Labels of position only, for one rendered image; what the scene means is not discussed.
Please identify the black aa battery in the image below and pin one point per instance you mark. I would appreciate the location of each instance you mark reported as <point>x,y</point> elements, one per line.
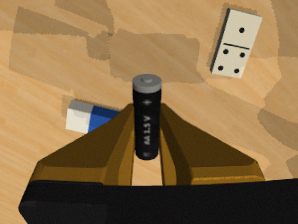
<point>146,94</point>

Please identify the white domino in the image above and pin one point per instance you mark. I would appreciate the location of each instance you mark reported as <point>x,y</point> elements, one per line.
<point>235,43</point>

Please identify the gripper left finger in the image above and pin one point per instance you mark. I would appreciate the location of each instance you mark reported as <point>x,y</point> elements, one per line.
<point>96,156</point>

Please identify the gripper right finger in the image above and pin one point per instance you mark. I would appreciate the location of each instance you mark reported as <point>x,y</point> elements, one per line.
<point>198,157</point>

